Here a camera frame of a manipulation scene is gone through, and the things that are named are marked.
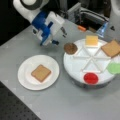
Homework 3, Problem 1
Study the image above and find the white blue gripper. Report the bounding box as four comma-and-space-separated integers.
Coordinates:
32, 12, 66, 46

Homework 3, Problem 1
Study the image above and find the brown meat patty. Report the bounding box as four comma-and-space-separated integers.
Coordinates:
64, 43, 78, 55

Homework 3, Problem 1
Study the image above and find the toast bread slice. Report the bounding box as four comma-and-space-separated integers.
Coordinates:
101, 40, 120, 58
31, 65, 51, 82

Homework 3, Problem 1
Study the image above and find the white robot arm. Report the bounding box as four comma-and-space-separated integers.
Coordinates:
13, 0, 66, 46

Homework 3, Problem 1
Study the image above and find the orange small object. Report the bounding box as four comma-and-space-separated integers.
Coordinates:
78, 26, 86, 31

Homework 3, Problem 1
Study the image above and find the yellow cheese slice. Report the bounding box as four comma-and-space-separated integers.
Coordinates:
85, 36, 98, 46

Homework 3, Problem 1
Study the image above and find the white paper plate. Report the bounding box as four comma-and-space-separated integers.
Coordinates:
18, 55, 60, 90

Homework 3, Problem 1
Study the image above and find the white round divided tray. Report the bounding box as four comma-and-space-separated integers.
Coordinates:
63, 39, 118, 87

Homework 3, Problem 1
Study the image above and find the red tomato slice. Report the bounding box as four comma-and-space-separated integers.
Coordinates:
84, 73, 98, 84

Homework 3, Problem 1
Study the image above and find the green lettuce piece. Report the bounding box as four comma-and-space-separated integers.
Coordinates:
107, 63, 120, 74

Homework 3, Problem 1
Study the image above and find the grey metal frame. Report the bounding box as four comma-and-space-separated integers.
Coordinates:
59, 0, 111, 31

